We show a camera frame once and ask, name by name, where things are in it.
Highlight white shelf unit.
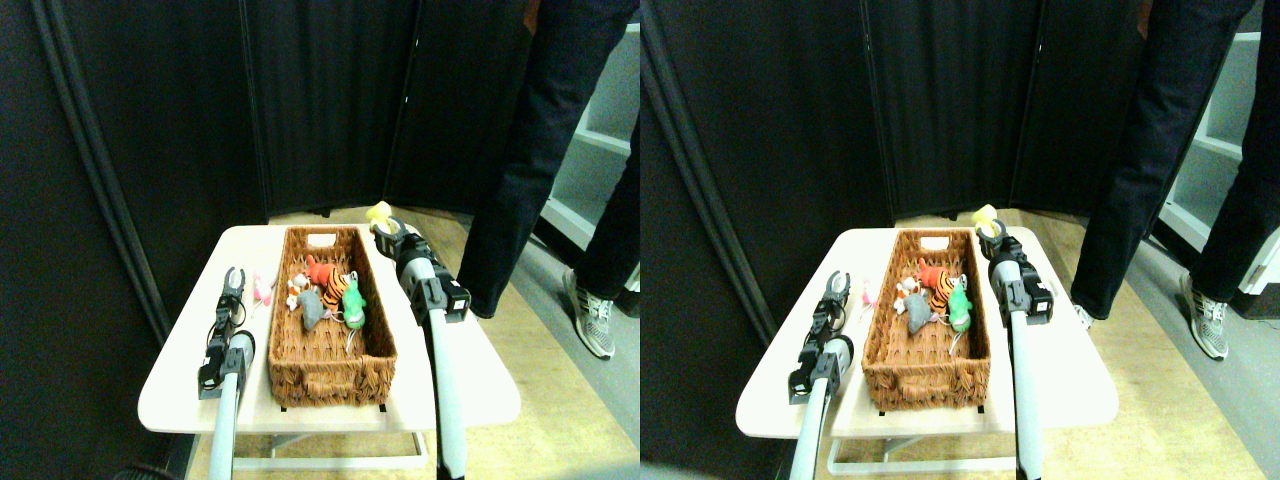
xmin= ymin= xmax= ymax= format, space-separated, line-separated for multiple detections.
xmin=540 ymin=25 xmax=641 ymax=293
xmin=1158 ymin=32 xmax=1280 ymax=296

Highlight low white table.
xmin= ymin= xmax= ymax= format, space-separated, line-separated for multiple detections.
xmin=736 ymin=228 xmax=1119 ymax=475
xmin=138 ymin=224 xmax=521 ymax=472

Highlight brown wicker basket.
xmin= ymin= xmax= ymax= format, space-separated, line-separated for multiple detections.
xmin=268 ymin=227 xmax=398 ymax=409
xmin=862 ymin=230 xmax=992 ymax=412

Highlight green toy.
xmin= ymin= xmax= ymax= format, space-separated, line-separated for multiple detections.
xmin=341 ymin=282 xmax=370 ymax=332
xmin=947 ymin=282 xmax=977 ymax=335

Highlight person's legs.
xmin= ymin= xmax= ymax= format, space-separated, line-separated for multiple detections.
xmin=1070 ymin=0 xmax=1280 ymax=361
xmin=455 ymin=0 xmax=641 ymax=360

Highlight grey mouse toy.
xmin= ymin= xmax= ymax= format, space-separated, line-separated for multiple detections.
xmin=905 ymin=292 xmax=942 ymax=335
xmin=298 ymin=289 xmax=333 ymax=332

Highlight black curtain stand pole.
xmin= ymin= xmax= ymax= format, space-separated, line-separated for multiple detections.
xmin=33 ymin=0 xmax=173 ymax=346
xmin=640 ymin=30 xmax=779 ymax=346

